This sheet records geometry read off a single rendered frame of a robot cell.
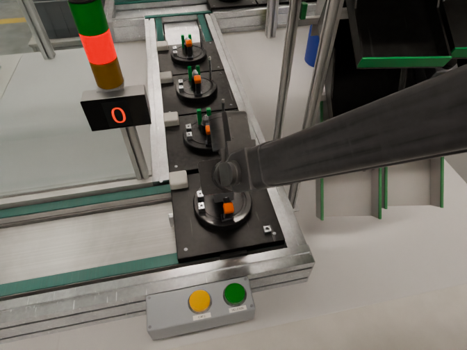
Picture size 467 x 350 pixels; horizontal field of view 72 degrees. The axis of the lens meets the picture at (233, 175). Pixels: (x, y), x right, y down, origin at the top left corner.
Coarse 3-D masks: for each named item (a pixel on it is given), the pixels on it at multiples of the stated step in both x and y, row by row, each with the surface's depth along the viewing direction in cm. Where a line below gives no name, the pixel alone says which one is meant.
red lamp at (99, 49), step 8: (88, 40) 53; (96, 40) 53; (104, 40) 54; (112, 40) 56; (88, 48) 54; (96, 48) 54; (104, 48) 55; (112, 48) 56; (88, 56) 56; (96, 56) 55; (104, 56) 56; (112, 56) 57; (96, 64) 56
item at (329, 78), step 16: (320, 16) 66; (320, 32) 66; (336, 48) 66; (352, 48) 67; (336, 64) 65; (352, 64) 65; (336, 80) 64; (352, 80) 64; (368, 80) 64; (384, 80) 64; (400, 80) 60; (336, 96) 63; (352, 96) 63; (368, 96) 63; (384, 96) 63; (336, 112) 62
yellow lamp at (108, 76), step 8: (104, 64) 57; (112, 64) 57; (96, 72) 58; (104, 72) 58; (112, 72) 58; (120, 72) 60; (96, 80) 59; (104, 80) 59; (112, 80) 59; (120, 80) 60; (104, 88) 60; (112, 88) 60
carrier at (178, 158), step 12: (168, 120) 97; (180, 120) 100; (192, 120) 100; (204, 120) 89; (168, 132) 96; (180, 132) 96; (192, 132) 93; (204, 132) 92; (168, 144) 93; (180, 144) 93; (192, 144) 90; (204, 144) 90; (168, 156) 89; (180, 156) 89; (192, 156) 89; (204, 156) 89; (216, 156) 89; (180, 168) 86; (192, 168) 86
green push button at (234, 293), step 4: (232, 284) 65; (236, 284) 65; (228, 288) 64; (232, 288) 64; (236, 288) 64; (240, 288) 64; (224, 292) 64; (228, 292) 64; (232, 292) 64; (236, 292) 64; (240, 292) 64; (244, 292) 64; (228, 296) 63; (232, 296) 63; (236, 296) 63; (240, 296) 63; (244, 296) 63; (228, 300) 63; (232, 300) 62; (236, 300) 62; (240, 300) 63
